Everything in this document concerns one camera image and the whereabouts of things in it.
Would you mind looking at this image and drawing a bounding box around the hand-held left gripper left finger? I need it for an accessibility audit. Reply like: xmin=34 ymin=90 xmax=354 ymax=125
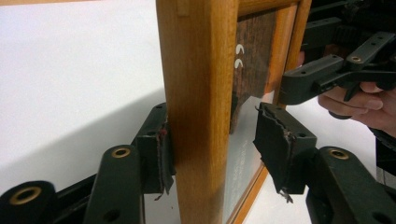
xmin=134 ymin=102 xmax=176 ymax=200

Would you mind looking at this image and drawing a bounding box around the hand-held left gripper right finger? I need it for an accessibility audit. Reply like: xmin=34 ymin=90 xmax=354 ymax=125
xmin=252 ymin=102 xmax=319 ymax=197

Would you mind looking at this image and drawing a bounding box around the wooden photo frame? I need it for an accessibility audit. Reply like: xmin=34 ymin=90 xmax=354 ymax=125
xmin=155 ymin=0 xmax=313 ymax=224

